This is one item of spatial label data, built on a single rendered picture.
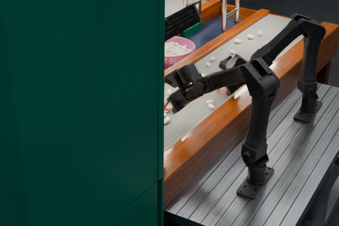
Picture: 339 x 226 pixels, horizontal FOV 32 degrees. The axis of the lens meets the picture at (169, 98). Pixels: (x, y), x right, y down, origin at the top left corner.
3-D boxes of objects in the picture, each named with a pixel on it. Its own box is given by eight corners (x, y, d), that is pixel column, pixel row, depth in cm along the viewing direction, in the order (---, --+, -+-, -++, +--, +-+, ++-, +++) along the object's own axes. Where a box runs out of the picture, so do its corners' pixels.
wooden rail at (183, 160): (335, 55, 332) (340, 24, 324) (153, 235, 198) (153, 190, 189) (315, 51, 338) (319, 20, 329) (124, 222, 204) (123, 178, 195)
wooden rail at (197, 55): (268, 27, 349) (270, 9, 344) (58, 176, 215) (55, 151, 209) (259, 25, 351) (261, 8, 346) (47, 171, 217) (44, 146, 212)
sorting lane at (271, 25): (318, 27, 332) (319, 24, 331) (123, 189, 197) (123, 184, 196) (269, 17, 346) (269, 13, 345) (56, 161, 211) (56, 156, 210)
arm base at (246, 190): (236, 175, 200) (256, 181, 197) (259, 147, 216) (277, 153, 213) (235, 193, 204) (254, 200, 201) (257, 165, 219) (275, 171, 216)
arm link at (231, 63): (229, 73, 233) (249, 50, 231) (223, 64, 241) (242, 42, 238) (249, 88, 239) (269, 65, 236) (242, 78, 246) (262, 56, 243)
